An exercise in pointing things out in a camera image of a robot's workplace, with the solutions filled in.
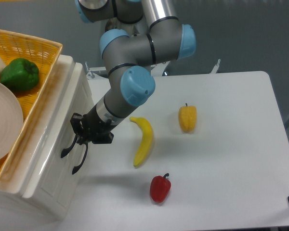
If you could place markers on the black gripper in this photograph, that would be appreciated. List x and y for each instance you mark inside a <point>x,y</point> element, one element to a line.
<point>97,125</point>

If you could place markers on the white top drawer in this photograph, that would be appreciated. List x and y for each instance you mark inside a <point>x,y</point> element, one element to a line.
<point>53,175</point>

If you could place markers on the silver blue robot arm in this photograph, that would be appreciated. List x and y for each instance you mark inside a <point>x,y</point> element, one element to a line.
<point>127,59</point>

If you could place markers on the white drawer cabinet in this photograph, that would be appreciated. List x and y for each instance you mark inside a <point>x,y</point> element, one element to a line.
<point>15,181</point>

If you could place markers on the pink plate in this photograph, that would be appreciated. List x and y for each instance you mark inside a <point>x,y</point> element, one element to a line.
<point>11,120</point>

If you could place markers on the yellow banana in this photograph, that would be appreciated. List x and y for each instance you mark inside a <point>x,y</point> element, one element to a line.
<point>146,142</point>

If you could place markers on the green bell pepper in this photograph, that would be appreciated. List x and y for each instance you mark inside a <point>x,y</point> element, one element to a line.
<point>20,75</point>

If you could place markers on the yellow woven basket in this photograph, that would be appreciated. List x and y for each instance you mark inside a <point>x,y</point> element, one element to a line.
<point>44,53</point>

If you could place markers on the red bell pepper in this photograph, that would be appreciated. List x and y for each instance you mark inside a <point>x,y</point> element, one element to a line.
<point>159,188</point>

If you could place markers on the yellow bell pepper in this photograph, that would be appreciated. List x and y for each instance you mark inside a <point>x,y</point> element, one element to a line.
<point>187,116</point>

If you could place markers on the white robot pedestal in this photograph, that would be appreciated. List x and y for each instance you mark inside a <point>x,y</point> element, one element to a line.
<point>133,30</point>

